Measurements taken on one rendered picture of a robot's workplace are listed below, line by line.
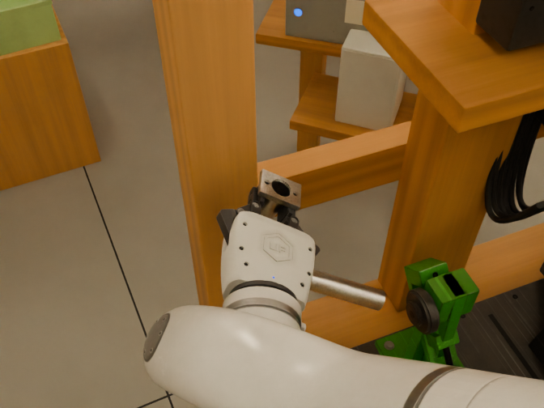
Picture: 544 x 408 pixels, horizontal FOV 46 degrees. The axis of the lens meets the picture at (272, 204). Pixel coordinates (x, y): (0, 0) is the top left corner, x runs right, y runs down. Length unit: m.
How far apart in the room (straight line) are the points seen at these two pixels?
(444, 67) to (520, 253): 0.78
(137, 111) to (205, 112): 2.44
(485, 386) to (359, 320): 0.96
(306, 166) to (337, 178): 0.07
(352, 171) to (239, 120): 0.35
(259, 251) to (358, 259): 1.84
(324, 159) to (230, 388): 0.61
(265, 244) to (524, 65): 0.38
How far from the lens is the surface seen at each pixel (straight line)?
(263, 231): 0.71
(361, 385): 0.44
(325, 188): 1.08
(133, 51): 3.58
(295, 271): 0.70
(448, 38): 0.87
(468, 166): 1.07
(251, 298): 0.64
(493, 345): 1.34
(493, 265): 1.48
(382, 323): 1.33
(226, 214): 0.74
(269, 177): 0.78
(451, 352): 1.19
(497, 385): 0.38
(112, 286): 2.50
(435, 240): 1.19
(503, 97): 0.79
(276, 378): 0.49
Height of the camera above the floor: 2.01
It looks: 48 degrees down
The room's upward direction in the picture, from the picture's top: straight up
